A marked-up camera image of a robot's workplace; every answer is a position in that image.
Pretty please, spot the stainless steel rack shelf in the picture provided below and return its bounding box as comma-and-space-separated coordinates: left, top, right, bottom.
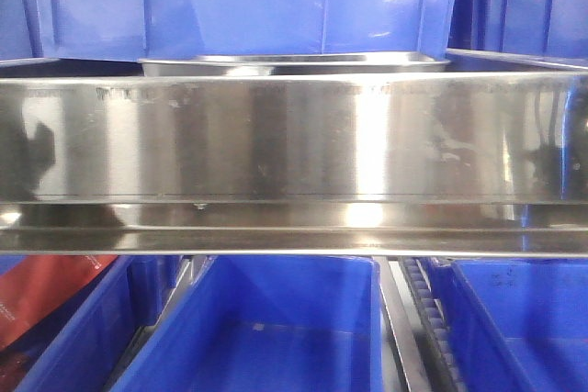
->
1, 72, 587, 257

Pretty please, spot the blue bin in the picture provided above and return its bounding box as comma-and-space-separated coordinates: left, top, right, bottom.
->
1, 255, 182, 391
449, 0, 587, 59
114, 255, 383, 391
1, 0, 42, 61
423, 258, 587, 391
37, 0, 454, 62

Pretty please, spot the blue bin lower right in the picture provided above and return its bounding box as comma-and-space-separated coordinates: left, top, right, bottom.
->
423, 258, 587, 391

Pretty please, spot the blue bin upper centre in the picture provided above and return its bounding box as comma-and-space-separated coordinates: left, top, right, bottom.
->
37, 0, 454, 62

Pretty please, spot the red package in bin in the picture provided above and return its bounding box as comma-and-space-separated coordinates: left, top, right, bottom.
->
1, 254, 117, 349

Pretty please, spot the silver metal tray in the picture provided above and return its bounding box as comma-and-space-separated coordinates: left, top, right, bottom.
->
140, 51, 449, 76

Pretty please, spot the blue bin upper right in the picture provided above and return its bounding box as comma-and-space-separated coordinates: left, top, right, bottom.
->
449, 0, 587, 59

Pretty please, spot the blue bin lower left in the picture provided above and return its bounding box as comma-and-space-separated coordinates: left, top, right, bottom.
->
1, 255, 182, 391

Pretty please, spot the blue bin upper left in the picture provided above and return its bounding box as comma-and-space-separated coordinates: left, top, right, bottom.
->
1, 0, 42, 61

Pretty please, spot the black roller track rail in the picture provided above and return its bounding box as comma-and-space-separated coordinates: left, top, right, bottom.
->
400, 257, 468, 391

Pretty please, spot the blue bin lower centre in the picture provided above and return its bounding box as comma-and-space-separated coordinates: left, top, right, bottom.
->
114, 255, 383, 391

